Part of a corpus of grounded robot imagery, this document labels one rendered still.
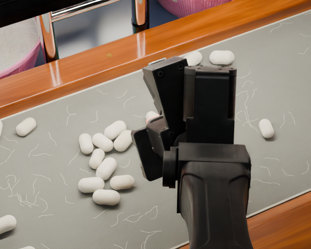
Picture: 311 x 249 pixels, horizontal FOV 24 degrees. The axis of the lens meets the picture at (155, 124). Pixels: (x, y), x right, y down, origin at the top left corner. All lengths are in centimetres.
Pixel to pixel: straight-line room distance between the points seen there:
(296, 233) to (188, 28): 39
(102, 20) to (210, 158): 65
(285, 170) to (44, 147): 34
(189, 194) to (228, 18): 58
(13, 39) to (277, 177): 48
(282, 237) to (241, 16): 40
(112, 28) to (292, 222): 51
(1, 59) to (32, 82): 11
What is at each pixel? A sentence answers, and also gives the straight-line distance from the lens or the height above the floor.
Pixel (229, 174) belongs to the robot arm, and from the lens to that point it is 66.
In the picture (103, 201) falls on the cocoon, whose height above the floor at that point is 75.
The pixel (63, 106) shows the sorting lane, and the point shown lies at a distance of 108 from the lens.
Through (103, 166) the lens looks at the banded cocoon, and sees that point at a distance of 99.
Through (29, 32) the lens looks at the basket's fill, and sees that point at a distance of 120.
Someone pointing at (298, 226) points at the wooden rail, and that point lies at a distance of 95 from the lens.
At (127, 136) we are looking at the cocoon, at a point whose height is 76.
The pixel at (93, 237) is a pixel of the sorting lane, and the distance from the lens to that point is 96.
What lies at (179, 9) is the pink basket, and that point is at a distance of 127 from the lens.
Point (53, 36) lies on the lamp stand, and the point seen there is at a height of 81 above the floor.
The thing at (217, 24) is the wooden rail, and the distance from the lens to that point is 116.
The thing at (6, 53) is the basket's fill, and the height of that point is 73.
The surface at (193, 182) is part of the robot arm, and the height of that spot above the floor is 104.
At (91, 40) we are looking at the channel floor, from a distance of 126.
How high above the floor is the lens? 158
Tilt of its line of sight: 53 degrees down
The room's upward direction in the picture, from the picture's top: straight up
